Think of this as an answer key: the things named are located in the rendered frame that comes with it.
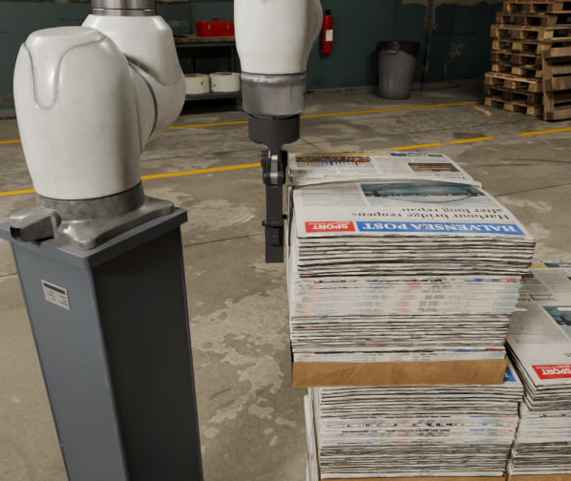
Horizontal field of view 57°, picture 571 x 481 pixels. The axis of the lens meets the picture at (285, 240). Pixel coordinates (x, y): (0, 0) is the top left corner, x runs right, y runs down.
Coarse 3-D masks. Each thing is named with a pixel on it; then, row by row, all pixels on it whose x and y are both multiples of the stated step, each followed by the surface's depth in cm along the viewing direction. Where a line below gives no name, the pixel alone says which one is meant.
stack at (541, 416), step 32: (544, 288) 96; (512, 320) 87; (544, 320) 87; (512, 352) 80; (544, 352) 79; (512, 384) 73; (544, 384) 73; (320, 416) 78; (352, 416) 74; (384, 416) 75; (416, 416) 75; (448, 416) 75; (480, 416) 75; (512, 416) 75; (544, 416) 76; (320, 448) 77; (352, 448) 77; (384, 448) 77; (416, 448) 77; (448, 448) 77; (480, 448) 78; (512, 448) 80; (544, 448) 78
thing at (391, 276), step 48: (384, 192) 75; (432, 192) 75; (480, 192) 75; (336, 240) 61; (384, 240) 61; (432, 240) 62; (480, 240) 62; (528, 240) 62; (288, 288) 79; (336, 288) 65; (384, 288) 65; (432, 288) 65; (480, 288) 65; (336, 336) 68; (384, 336) 68; (432, 336) 68; (480, 336) 68
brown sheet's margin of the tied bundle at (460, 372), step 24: (288, 312) 79; (456, 360) 69; (480, 360) 69; (504, 360) 69; (312, 384) 70; (336, 384) 70; (360, 384) 70; (384, 384) 70; (408, 384) 70; (432, 384) 71; (456, 384) 71; (480, 384) 71
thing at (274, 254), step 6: (264, 228) 82; (282, 228) 82; (264, 234) 82; (282, 234) 82; (282, 240) 83; (270, 246) 83; (276, 246) 83; (282, 246) 83; (270, 252) 83; (276, 252) 84; (282, 252) 84; (270, 258) 84; (276, 258) 84; (282, 258) 84
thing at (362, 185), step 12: (300, 180) 80; (336, 180) 80; (348, 180) 80; (360, 180) 80; (372, 180) 80; (384, 180) 80; (396, 180) 80; (408, 180) 80; (420, 180) 80; (432, 180) 80; (312, 192) 75; (324, 192) 75; (336, 192) 76; (348, 192) 76; (360, 192) 76; (372, 192) 76; (288, 252) 84
